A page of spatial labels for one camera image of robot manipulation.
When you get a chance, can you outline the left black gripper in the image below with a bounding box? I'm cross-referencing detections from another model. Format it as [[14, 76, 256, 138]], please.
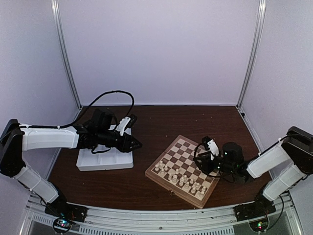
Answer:
[[97, 129, 142, 153]]

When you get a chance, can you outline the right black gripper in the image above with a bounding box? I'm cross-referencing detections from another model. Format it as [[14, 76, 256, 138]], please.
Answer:
[[193, 152, 236, 175]]

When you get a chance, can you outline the white plastic divided tray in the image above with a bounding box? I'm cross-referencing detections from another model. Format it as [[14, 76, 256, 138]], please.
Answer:
[[76, 124, 134, 172]]

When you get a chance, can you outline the wooden chess board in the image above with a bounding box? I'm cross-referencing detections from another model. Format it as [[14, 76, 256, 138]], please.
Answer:
[[145, 135, 220, 209]]

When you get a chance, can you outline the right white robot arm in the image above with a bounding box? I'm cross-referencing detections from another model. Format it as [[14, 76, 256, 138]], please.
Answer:
[[193, 126, 313, 216]]

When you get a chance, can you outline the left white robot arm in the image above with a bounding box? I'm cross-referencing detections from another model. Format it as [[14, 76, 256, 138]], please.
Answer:
[[0, 109, 142, 217]]

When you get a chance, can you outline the right control circuit board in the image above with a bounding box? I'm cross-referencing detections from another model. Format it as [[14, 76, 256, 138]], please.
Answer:
[[249, 220, 268, 232]]

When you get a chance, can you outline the control circuit board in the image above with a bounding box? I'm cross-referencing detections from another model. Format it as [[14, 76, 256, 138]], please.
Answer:
[[249, 220, 268, 232], [52, 218, 73, 233]]

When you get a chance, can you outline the left control circuit board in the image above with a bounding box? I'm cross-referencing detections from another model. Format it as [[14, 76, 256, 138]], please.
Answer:
[[52, 218, 73, 233]]

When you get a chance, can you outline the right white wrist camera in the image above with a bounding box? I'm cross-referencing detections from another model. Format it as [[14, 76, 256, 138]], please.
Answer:
[[202, 136, 220, 160]]

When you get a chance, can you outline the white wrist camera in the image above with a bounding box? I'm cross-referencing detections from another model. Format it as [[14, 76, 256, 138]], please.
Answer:
[[115, 114, 137, 136], [202, 136, 220, 160]]

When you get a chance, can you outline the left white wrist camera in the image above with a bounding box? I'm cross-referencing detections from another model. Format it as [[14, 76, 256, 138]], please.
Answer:
[[115, 114, 137, 136]]

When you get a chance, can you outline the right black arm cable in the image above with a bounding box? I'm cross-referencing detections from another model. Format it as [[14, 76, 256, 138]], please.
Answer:
[[193, 141, 245, 183]]

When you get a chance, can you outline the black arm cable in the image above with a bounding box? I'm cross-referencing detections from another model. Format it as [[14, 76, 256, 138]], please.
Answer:
[[19, 90, 135, 129], [193, 141, 245, 183]]

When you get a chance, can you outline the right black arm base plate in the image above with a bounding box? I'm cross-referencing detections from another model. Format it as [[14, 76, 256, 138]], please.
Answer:
[[234, 201, 276, 221]]

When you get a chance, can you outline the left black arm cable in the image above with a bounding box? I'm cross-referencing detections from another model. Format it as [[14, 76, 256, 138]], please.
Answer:
[[19, 90, 135, 129]]

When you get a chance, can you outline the aluminium front rail frame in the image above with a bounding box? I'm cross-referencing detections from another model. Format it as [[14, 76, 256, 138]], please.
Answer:
[[17, 193, 305, 235]]

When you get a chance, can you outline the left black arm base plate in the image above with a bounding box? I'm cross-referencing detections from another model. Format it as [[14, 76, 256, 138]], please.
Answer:
[[45, 198, 88, 222]]

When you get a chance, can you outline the left aluminium corner post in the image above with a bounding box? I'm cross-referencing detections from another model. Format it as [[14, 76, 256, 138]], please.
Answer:
[[51, 0, 81, 108]]

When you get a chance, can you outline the aluminium corner post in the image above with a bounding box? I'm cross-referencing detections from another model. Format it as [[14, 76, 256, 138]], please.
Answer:
[[51, 0, 81, 108], [236, 0, 267, 110]]

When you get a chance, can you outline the right aluminium corner post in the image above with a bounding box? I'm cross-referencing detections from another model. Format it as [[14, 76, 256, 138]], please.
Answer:
[[236, 0, 267, 110]]

